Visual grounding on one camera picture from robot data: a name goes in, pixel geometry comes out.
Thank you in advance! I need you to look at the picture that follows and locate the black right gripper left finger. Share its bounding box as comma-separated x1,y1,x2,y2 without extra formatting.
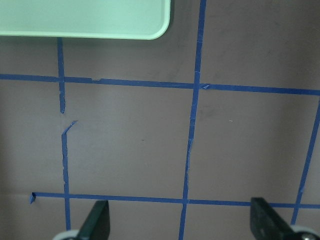
77,200,111,240

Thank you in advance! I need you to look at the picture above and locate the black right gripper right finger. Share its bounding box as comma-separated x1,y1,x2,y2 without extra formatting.
250,197,298,240

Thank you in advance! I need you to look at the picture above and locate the light green plastic tray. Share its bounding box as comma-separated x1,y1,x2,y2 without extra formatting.
0,0,172,40

